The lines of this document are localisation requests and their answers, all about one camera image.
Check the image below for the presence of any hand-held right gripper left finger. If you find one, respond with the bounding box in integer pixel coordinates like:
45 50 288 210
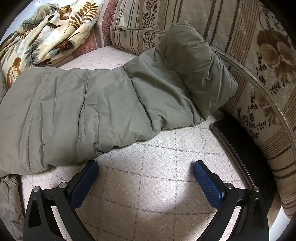
23 159 100 241

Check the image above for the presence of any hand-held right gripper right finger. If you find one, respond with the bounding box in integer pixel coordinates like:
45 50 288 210
193 160 270 241

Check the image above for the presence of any grey puffer jacket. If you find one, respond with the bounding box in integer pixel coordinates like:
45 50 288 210
0 20 239 240

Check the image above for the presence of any pink brown sofa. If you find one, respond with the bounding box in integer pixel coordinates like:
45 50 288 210
71 0 121 59

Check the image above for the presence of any leaf print fleece blanket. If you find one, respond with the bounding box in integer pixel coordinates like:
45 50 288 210
0 0 104 88

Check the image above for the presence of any striped floral sofa cushion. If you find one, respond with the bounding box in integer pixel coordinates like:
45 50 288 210
109 0 296 219

